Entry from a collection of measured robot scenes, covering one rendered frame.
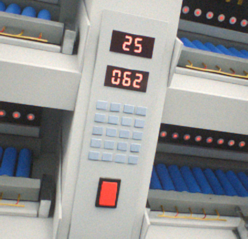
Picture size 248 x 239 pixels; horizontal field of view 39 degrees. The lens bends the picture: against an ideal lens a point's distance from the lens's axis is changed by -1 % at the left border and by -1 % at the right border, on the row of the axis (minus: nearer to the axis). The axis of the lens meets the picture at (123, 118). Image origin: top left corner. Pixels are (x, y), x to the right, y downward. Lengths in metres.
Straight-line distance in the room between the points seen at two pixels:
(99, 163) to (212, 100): 0.15
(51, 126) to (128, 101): 0.23
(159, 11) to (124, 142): 0.14
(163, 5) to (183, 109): 0.12
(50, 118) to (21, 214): 0.18
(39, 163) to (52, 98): 0.18
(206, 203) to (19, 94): 0.29
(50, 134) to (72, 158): 0.20
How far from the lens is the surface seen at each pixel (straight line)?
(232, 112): 0.43
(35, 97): 0.38
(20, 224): 0.44
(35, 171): 0.52
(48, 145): 0.58
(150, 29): 0.38
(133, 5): 0.38
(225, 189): 0.58
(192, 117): 0.42
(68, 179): 0.39
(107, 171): 0.39
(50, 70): 0.37
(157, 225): 0.48
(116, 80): 0.37
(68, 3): 0.58
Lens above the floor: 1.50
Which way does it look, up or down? 7 degrees down
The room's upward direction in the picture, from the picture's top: 9 degrees clockwise
